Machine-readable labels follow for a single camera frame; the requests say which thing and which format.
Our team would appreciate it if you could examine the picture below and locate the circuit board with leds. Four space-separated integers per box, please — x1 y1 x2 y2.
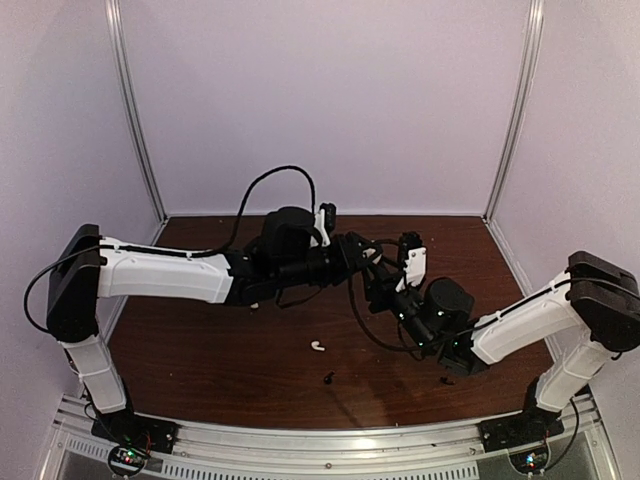
107 445 149 476
509 446 550 475

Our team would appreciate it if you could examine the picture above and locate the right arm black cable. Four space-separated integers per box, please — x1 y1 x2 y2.
347 239 426 357

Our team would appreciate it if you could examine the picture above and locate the front aluminium rail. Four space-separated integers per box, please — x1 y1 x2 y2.
47 394 611 480

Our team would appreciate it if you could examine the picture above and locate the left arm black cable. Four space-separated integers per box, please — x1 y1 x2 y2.
219 165 320 254

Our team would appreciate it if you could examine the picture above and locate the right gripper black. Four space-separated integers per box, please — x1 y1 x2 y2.
364 255 437 353

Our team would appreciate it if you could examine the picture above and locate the left aluminium frame post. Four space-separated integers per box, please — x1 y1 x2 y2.
105 0 168 223

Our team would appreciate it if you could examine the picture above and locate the aluminium frame post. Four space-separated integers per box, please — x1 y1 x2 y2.
105 0 168 223
483 0 545 224

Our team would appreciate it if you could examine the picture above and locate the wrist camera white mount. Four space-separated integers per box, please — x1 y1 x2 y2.
310 203 337 248
395 232 427 292

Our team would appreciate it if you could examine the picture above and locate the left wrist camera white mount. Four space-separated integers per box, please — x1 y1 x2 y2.
310 203 337 248

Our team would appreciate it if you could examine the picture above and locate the small black clip centre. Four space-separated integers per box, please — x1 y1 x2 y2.
323 372 335 385

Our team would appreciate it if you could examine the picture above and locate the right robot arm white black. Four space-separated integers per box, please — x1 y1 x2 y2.
363 248 639 442

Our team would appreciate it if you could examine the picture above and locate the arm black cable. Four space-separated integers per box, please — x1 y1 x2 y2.
219 165 320 254
347 239 426 357

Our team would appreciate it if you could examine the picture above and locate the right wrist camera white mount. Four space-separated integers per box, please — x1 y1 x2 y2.
395 232 427 292

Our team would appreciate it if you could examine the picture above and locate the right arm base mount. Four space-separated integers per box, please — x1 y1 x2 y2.
478 409 564 452

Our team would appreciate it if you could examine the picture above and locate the right aluminium frame post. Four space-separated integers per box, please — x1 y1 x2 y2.
483 0 545 224

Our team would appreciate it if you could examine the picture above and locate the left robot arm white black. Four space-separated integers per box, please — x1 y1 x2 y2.
46 204 380 444

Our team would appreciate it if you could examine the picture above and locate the right circuit board with leds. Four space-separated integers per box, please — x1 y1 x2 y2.
509 446 550 475

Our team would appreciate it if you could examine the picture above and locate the left circuit board with leds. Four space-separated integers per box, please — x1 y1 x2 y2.
107 445 149 476

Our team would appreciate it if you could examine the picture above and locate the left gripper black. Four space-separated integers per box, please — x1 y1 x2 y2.
275 231 384 290

